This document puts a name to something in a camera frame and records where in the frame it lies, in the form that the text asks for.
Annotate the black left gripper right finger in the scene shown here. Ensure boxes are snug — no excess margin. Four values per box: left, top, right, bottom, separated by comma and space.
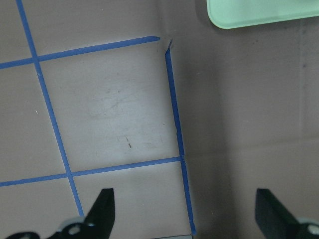
255, 188, 319, 239

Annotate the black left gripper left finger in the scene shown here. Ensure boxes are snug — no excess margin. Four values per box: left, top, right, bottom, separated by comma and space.
4, 188, 116, 239

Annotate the mint green plastic tray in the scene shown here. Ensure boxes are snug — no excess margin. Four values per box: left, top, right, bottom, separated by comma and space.
206, 0, 319, 29

